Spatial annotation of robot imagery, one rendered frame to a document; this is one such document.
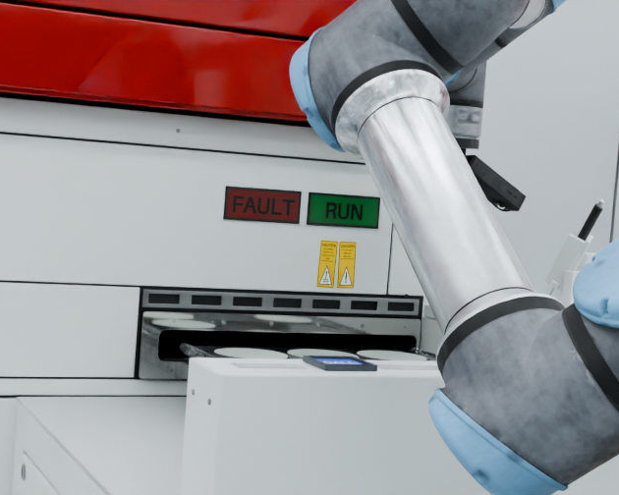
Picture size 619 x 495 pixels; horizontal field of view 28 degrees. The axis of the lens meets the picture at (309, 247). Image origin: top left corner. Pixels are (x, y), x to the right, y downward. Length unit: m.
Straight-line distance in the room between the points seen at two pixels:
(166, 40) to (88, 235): 0.28
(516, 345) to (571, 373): 0.06
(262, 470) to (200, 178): 0.69
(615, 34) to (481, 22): 2.79
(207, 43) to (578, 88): 2.30
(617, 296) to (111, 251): 0.95
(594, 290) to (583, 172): 2.96
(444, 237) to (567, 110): 2.82
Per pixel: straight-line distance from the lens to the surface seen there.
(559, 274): 1.65
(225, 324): 1.77
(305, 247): 1.82
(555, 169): 3.83
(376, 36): 1.19
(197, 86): 1.70
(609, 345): 0.93
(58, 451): 1.47
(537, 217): 3.81
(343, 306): 1.85
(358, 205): 1.84
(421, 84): 1.17
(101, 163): 1.71
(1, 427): 1.73
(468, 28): 1.19
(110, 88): 1.67
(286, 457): 1.16
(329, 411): 1.17
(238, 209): 1.77
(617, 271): 0.94
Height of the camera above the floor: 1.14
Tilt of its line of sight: 3 degrees down
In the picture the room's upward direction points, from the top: 4 degrees clockwise
